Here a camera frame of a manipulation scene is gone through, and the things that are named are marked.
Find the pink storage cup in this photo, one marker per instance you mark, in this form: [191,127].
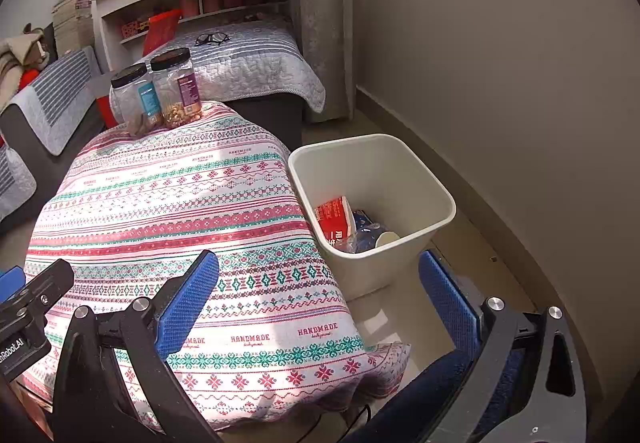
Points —
[189,7]

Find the crushed clear plastic bottle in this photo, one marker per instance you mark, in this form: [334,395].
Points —
[350,246]

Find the red patterned box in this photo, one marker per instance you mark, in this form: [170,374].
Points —
[134,31]

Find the red cloth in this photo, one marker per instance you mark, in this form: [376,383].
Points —
[105,112]

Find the stack of cardboard boxes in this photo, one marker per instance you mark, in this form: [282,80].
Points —
[72,28]

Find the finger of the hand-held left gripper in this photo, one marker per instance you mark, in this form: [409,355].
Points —
[45,285]
[10,284]

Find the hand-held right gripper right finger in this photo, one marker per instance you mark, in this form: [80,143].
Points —
[450,298]

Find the grey curtain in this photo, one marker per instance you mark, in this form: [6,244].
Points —
[320,23]

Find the white plastic bin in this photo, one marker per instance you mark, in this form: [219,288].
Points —
[400,173]

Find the red paper noodle cup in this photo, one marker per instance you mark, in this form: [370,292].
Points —
[335,220]

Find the dark sofa base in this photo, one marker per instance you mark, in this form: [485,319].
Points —
[270,123]

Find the clear jar with blue label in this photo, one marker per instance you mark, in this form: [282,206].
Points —
[135,98]

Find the beige blanket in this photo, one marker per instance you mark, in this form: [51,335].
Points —
[15,58]

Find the small grey quilted cover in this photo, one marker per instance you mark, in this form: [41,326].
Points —
[12,183]

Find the patterned red green tablecloth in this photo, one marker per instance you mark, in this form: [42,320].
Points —
[175,198]

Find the clear jar with purple label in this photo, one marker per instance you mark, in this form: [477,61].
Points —
[177,88]

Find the grey quilted sofa cover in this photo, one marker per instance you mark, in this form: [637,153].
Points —
[250,63]

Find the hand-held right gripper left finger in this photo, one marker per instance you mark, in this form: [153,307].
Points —
[190,303]

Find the black eyeglasses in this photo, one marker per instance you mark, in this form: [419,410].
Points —
[206,40]

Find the grey striped sofa cover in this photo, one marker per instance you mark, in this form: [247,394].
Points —
[50,98]

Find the blue biscuit box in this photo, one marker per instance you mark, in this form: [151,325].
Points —
[364,223]

